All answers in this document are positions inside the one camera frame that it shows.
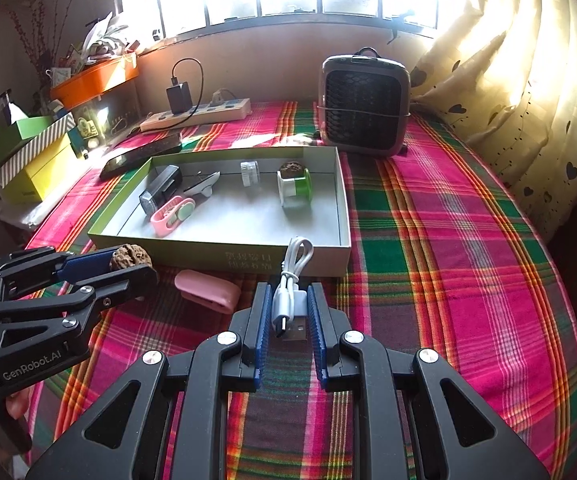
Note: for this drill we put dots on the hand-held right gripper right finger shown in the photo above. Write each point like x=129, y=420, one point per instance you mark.
x=318, y=330

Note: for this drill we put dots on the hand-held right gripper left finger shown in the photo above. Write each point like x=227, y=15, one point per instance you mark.
x=263, y=330

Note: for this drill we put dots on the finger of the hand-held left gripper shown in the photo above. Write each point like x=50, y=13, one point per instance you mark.
x=128, y=280
x=88, y=262

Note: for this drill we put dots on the brown walnut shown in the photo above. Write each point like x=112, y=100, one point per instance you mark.
x=291, y=169
x=125, y=256

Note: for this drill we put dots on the pink oval case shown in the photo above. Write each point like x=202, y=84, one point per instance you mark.
x=203, y=290

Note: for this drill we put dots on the pink folding clip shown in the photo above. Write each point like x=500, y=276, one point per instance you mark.
x=168, y=217

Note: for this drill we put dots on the green cardboard box tray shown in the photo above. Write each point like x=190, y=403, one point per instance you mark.
x=248, y=220

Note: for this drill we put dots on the green and white spool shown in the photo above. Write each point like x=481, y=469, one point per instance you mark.
x=293, y=190

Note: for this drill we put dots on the person's left hand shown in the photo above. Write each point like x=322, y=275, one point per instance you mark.
x=18, y=405

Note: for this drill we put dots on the white plastic bag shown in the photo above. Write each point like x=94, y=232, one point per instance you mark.
x=23, y=212

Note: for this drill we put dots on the black rectangular device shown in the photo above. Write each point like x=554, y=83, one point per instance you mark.
x=161, y=187

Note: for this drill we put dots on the black smartphone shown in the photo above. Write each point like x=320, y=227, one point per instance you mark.
x=138, y=152

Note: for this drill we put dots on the striped box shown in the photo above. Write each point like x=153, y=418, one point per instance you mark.
x=38, y=152

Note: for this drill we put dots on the plaid blanket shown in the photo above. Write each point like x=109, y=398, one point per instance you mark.
x=443, y=260

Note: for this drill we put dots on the green box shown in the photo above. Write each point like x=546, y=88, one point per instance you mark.
x=28, y=127

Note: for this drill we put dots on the glass tank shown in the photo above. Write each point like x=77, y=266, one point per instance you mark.
x=113, y=115

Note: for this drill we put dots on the orange tray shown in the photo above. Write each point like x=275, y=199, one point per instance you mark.
x=93, y=80

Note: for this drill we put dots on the black charger plug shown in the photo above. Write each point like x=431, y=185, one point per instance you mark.
x=178, y=97

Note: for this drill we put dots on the white power strip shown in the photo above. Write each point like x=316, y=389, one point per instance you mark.
x=218, y=110

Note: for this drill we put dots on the white plug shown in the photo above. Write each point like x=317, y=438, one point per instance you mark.
x=220, y=96

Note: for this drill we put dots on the pile of papers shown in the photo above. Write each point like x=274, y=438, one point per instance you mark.
x=101, y=40

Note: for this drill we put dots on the grey portable heater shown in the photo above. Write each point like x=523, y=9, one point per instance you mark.
x=363, y=105

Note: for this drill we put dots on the dried branches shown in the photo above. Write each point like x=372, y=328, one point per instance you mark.
x=38, y=20

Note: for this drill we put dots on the cream heart print curtain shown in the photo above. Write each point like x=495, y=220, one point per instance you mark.
x=518, y=85

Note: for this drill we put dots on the black window latch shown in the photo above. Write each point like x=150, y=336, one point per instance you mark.
x=403, y=22

